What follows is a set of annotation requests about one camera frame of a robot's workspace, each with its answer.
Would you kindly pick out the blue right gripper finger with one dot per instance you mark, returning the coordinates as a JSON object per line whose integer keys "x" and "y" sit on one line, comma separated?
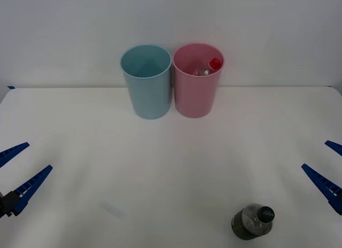
{"x": 335, "y": 147}
{"x": 324, "y": 186}

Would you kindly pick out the pale blue plastic bin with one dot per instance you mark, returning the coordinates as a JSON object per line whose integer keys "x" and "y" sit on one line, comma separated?
{"x": 149, "y": 95}

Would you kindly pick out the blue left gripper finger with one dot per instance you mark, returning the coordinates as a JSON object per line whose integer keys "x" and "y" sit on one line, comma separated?
{"x": 12, "y": 152}
{"x": 30, "y": 187}

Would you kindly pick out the pink plastic bin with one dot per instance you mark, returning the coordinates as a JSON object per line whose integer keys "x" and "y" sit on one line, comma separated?
{"x": 196, "y": 95}

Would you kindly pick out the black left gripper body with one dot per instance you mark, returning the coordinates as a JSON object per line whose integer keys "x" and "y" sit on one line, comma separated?
{"x": 2, "y": 206}

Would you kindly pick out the clear bottle with red cap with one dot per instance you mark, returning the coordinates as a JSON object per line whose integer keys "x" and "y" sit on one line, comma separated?
{"x": 211, "y": 67}

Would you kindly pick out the dark bottle with black cap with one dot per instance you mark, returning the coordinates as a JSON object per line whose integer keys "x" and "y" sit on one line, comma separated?
{"x": 249, "y": 224}

